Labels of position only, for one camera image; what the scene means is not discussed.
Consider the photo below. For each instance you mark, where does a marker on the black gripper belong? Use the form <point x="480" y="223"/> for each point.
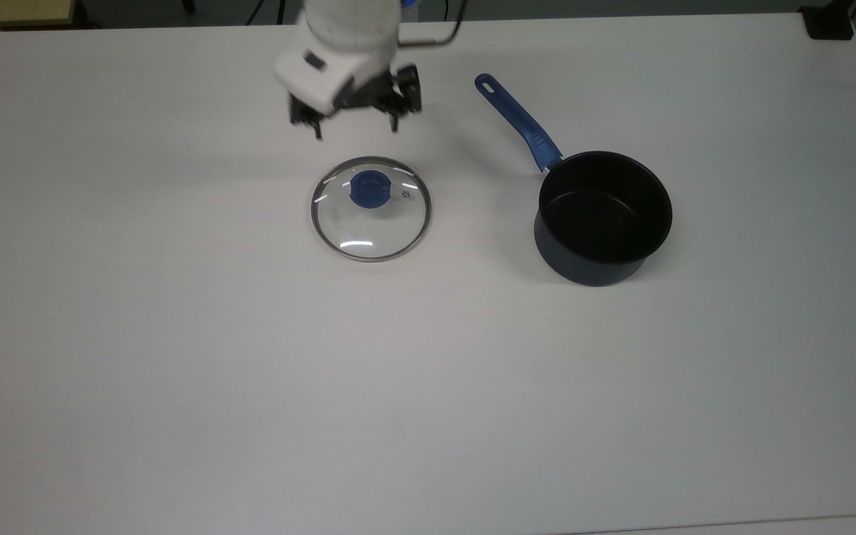
<point x="368" y="96"/>

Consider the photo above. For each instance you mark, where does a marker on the glass lid with blue knob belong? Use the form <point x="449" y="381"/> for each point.
<point x="370" y="189"/>

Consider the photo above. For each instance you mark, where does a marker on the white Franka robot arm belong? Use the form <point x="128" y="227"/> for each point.
<point x="339" y="30"/>

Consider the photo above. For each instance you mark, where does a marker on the wooden furniture board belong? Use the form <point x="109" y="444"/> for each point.
<point x="12" y="13"/>

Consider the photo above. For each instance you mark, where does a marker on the white adjoining table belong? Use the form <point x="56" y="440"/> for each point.
<point x="807" y="526"/>

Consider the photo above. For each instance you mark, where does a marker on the black mount base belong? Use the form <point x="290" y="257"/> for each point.
<point x="828" y="24"/>

